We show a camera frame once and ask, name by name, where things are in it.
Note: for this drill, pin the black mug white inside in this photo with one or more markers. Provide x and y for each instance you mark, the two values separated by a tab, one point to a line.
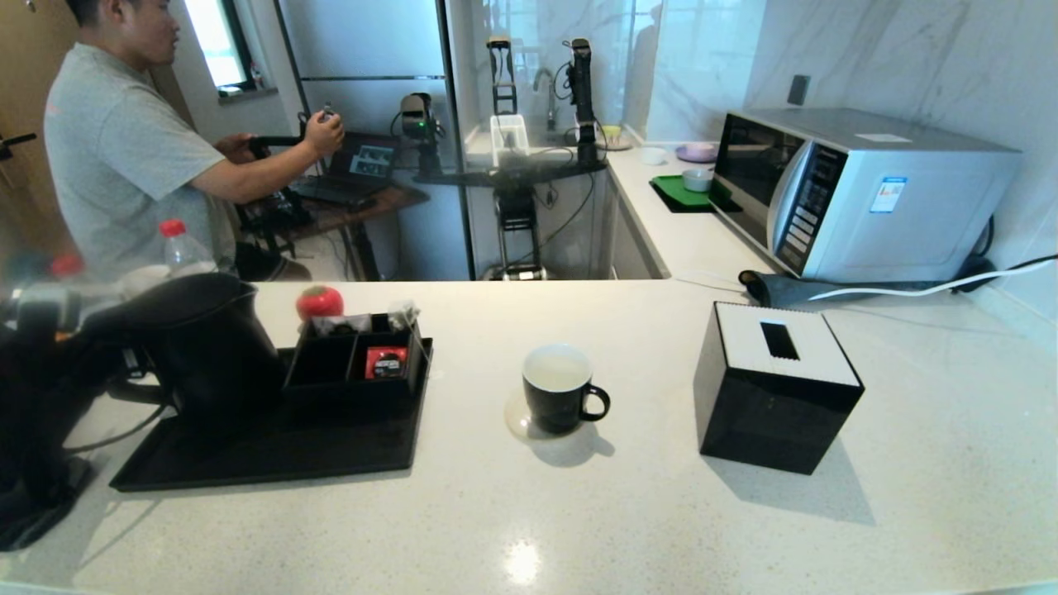
555	409

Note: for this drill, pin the small yellow cup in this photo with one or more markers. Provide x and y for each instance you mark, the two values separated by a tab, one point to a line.
612	134

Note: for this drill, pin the silver microwave oven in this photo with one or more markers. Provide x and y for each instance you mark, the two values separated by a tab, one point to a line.
909	215

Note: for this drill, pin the silver refrigerator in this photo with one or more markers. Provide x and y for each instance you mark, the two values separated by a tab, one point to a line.
372	49

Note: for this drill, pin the black rectangular serving tray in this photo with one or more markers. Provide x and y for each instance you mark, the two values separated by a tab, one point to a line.
289	454

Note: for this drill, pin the small grey bowl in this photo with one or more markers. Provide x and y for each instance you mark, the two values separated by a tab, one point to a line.
697	182

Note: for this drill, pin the purple plate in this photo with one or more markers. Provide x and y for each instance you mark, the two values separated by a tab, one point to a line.
696	154

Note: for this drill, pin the white tea bag packet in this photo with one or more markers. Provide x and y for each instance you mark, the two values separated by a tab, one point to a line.
339	324

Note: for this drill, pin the small white bowl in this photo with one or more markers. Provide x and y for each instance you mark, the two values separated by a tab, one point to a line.
653	156

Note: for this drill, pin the black handheld teleoperation rig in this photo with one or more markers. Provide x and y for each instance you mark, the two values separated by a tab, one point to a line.
277	211

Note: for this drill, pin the chrome kitchen faucet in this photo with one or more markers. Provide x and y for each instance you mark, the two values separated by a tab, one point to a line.
545	87

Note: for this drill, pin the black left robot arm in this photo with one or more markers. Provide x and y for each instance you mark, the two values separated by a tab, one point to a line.
41	397

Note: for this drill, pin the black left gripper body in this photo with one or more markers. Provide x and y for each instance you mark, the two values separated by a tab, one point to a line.
107	347

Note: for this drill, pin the red coffee sachet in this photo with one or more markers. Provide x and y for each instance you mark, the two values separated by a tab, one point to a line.
387	362

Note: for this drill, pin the black compartment organizer box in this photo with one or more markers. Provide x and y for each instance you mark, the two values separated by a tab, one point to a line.
347	398

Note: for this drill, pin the red tomato-shaped timer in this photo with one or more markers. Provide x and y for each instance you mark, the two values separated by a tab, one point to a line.
319	302

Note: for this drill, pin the black tissue box white lid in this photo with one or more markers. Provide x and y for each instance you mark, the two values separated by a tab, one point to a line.
769	421

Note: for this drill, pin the clear water bottle red cap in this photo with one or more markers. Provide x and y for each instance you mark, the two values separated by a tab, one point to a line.
66	266
186	252

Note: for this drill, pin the black electric kettle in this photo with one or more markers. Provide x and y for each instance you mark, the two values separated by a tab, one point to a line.
215	355

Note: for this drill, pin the person in grey t-shirt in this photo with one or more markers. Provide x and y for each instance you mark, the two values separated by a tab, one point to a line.
124	165

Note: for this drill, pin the black teleoperation rig stand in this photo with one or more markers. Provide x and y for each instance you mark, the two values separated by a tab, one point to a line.
517	219

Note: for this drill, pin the white kitchen cabinet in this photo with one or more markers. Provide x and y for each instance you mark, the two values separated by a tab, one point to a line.
632	248

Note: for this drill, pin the round translucent coaster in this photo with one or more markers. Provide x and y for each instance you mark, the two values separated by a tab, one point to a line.
514	423

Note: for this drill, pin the clear wrapped packet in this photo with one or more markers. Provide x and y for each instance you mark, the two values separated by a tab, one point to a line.
405	316

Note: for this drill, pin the black upright frame device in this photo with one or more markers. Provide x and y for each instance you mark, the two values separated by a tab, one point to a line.
501	81

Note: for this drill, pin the window with dark frame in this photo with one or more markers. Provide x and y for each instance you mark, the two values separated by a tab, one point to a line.
216	41

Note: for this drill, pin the green plastic tray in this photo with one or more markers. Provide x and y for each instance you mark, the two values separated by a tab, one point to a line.
671	192

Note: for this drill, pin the dark wall socket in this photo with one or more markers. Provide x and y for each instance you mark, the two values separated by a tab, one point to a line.
798	92

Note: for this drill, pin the black laptop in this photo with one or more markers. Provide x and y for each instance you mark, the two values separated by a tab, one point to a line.
364	165

